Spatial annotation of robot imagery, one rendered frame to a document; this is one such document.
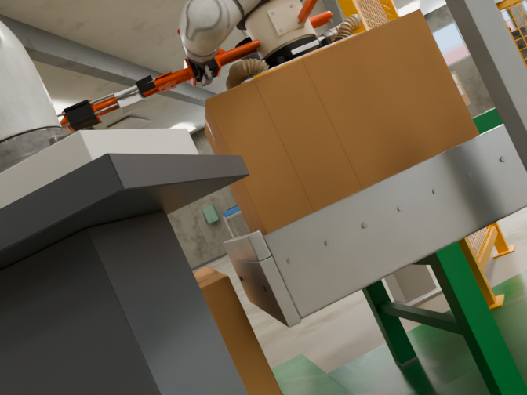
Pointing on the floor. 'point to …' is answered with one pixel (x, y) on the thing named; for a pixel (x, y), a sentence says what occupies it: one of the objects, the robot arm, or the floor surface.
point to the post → (496, 64)
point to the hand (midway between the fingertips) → (197, 70)
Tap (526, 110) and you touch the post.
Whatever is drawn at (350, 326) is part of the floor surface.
